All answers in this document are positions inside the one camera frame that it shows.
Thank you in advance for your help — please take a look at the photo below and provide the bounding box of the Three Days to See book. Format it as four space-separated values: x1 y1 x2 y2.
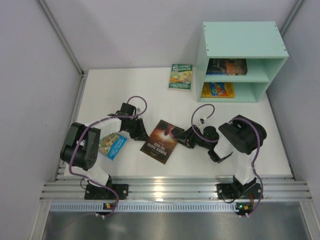
140 120 185 164

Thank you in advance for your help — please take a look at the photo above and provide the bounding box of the yellow 130-Storey Treehouse book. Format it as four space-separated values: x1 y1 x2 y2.
201 82 236 98

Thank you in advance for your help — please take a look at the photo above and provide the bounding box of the Animal Farm book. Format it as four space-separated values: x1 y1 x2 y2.
206 71 228 76

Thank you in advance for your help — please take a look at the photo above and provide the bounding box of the A Tale of Two Cities book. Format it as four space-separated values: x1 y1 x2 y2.
206 58 248 76

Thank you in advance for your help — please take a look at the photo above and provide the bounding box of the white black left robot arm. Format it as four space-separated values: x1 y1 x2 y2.
60 102 149 191

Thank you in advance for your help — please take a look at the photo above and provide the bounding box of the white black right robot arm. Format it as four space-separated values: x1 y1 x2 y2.
171 115 267 194

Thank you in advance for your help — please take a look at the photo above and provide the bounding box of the blue Treehouse book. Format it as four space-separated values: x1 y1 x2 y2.
98 133 127 161

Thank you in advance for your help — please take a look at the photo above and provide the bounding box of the green Treehouse book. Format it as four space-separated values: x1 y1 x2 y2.
168 64 193 91

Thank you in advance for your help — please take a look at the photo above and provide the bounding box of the mint green shelf cabinet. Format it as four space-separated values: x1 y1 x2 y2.
194 21 289 103

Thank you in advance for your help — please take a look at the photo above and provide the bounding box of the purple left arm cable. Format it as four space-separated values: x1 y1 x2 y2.
68 95 148 218

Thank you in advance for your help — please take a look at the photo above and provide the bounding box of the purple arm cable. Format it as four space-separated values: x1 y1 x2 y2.
68 95 148 218
191 104 266 218

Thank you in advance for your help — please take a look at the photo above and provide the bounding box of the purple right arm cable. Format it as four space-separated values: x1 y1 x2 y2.
191 104 266 218

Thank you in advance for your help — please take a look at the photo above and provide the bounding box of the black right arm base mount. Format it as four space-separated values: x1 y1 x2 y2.
216 176 263 204

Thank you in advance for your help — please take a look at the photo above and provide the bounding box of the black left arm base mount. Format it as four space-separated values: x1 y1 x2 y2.
84 178 129 200

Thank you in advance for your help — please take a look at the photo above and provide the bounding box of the aluminium rail frame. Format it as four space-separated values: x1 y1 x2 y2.
37 0 313 203

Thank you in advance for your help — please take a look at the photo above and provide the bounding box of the grey slotted cable duct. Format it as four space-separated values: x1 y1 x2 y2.
49 202 251 213

